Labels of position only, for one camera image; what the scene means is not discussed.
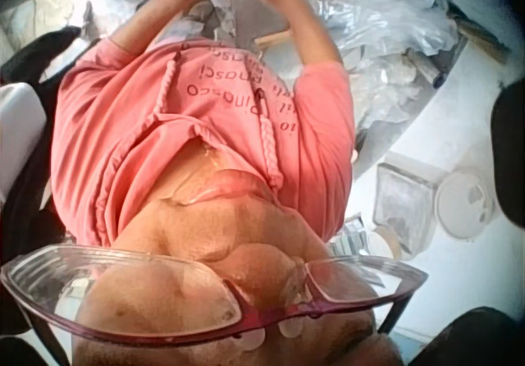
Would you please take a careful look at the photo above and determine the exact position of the heap of clear plastic bags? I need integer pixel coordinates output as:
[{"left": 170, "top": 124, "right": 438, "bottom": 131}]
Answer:
[{"left": 315, "top": 0, "right": 460, "bottom": 129}]

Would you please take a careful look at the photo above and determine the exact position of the white plastic sack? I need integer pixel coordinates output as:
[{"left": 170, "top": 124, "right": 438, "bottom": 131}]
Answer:
[{"left": 0, "top": 0, "right": 89, "bottom": 51}]

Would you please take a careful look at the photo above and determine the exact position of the black rounded object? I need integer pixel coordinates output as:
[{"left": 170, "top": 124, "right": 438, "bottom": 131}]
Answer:
[{"left": 490, "top": 79, "right": 525, "bottom": 230}]

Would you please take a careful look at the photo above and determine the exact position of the black bag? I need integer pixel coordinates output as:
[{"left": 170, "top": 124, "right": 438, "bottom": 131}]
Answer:
[{"left": 408, "top": 306, "right": 525, "bottom": 366}]

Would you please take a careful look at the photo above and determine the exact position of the wooden plank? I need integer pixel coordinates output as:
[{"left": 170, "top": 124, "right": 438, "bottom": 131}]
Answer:
[{"left": 446, "top": 7, "right": 513, "bottom": 64}]

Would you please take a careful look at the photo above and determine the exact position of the wooden stick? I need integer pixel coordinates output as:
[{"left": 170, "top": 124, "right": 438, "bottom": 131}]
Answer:
[{"left": 253, "top": 29, "right": 293, "bottom": 50}]

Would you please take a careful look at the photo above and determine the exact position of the white round lid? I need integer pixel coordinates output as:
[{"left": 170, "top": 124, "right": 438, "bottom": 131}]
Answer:
[{"left": 433, "top": 169, "right": 496, "bottom": 240}]

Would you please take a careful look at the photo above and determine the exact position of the black chair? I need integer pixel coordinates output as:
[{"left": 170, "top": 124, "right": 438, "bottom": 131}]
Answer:
[{"left": 0, "top": 25, "right": 83, "bottom": 366}]

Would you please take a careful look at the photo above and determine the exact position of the white cushion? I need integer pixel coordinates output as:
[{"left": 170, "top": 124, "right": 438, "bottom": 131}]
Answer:
[{"left": 0, "top": 82, "right": 47, "bottom": 205}]

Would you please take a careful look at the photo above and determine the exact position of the clear square box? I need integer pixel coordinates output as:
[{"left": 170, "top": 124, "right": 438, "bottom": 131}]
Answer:
[{"left": 372, "top": 161, "right": 439, "bottom": 256}]

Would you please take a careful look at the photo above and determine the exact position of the crumpled grey white wrapping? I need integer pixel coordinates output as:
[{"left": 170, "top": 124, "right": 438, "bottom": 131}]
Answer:
[{"left": 180, "top": 0, "right": 239, "bottom": 43}]

